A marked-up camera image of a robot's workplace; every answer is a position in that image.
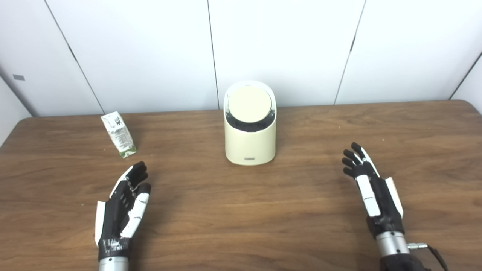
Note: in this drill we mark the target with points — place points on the white green milk carton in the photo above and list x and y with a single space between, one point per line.
120 135

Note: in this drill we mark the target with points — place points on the grey wall label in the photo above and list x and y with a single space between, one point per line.
18 77

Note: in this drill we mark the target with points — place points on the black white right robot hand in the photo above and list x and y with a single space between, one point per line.
384 203

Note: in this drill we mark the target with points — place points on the cream-colored bin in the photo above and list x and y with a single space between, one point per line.
249 145

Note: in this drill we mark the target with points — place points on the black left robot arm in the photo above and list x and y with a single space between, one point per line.
113 264

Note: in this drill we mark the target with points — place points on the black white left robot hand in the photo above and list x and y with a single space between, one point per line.
113 214

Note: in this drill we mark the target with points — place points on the round cream bin lid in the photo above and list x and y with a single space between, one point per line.
249 103

